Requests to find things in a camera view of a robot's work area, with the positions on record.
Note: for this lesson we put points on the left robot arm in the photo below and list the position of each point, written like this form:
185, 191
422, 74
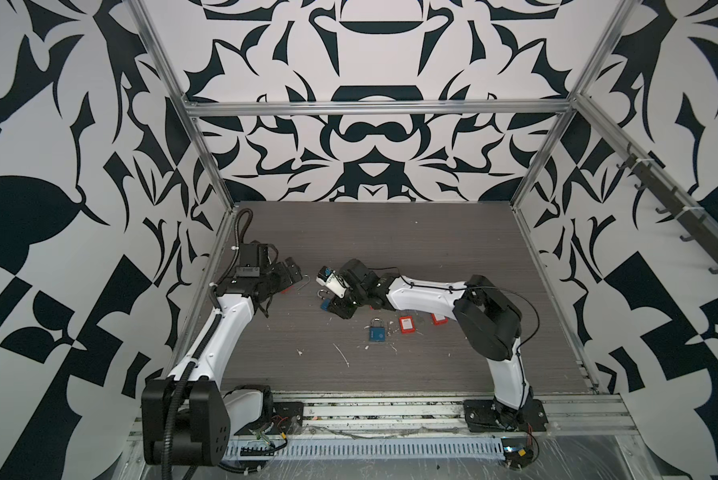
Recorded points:
186, 419

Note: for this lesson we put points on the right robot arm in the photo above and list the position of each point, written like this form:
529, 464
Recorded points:
490, 322

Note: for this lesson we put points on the blue padlock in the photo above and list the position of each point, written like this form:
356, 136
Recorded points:
377, 331
326, 298

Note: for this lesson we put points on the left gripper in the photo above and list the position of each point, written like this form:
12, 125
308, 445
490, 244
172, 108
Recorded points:
285, 278

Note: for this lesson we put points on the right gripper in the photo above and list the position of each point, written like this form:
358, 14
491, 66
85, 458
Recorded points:
340, 308

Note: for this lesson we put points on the aluminium frame crossbar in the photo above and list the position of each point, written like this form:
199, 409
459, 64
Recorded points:
200, 110

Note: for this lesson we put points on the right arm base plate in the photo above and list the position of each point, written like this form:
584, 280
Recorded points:
492, 416

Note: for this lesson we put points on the black hook rail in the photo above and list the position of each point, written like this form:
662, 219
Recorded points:
675, 203

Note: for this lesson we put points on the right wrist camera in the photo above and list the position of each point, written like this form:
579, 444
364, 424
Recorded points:
332, 281

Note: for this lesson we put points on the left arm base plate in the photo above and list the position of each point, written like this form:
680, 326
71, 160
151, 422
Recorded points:
281, 416

